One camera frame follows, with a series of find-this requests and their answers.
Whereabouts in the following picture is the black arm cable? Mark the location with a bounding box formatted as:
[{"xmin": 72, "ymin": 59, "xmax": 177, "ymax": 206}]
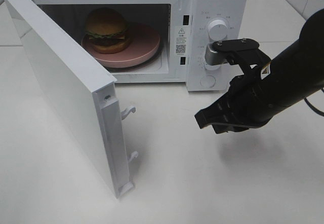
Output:
[{"xmin": 302, "ymin": 87, "xmax": 324, "ymax": 116}]

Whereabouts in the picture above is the white control knob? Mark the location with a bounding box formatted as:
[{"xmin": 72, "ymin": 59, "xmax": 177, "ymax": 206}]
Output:
[
  {"xmin": 207, "ymin": 18, "xmax": 228, "ymax": 42},
  {"xmin": 204, "ymin": 63, "xmax": 221, "ymax": 71}
]

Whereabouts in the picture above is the burger with lettuce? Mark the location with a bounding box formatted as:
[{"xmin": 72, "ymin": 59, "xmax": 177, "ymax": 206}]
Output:
[{"xmin": 85, "ymin": 8, "xmax": 132, "ymax": 54}]

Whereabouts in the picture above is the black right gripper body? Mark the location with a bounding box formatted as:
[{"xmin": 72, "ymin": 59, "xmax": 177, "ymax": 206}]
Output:
[{"xmin": 226, "ymin": 49, "xmax": 271, "ymax": 128}]

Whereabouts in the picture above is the round white door button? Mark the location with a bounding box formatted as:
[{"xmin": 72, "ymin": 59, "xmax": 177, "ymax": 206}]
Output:
[{"xmin": 200, "ymin": 76, "xmax": 216, "ymax": 88}]

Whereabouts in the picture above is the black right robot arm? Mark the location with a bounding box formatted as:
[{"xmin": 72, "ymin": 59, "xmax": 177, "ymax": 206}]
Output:
[{"xmin": 195, "ymin": 10, "xmax": 323, "ymax": 134}]

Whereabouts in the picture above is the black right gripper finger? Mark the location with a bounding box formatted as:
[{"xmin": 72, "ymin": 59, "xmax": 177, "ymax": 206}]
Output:
[
  {"xmin": 211, "ymin": 122, "xmax": 249, "ymax": 134},
  {"xmin": 194, "ymin": 97, "xmax": 234, "ymax": 129}
]

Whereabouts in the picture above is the white microwave oven body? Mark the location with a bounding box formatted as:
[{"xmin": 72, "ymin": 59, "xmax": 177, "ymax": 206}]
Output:
[{"xmin": 32, "ymin": 0, "xmax": 246, "ymax": 91}]

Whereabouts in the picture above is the pink round plate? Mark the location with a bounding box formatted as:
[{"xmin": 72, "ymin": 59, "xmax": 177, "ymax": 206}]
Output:
[{"xmin": 82, "ymin": 23, "xmax": 161, "ymax": 69}]

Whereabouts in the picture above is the white warning label sticker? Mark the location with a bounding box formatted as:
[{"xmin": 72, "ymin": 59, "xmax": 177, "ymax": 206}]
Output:
[{"xmin": 174, "ymin": 26, "xmax": 188, "ymax": 55}]

